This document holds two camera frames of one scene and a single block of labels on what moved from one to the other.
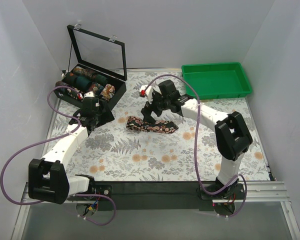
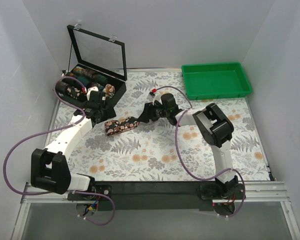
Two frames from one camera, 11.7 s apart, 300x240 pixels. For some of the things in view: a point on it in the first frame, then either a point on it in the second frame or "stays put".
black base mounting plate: [155, 196] stays put
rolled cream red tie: [108, 92] stays put
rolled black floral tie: [72, 93] stays put
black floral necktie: [137, 123] → [113, 127]
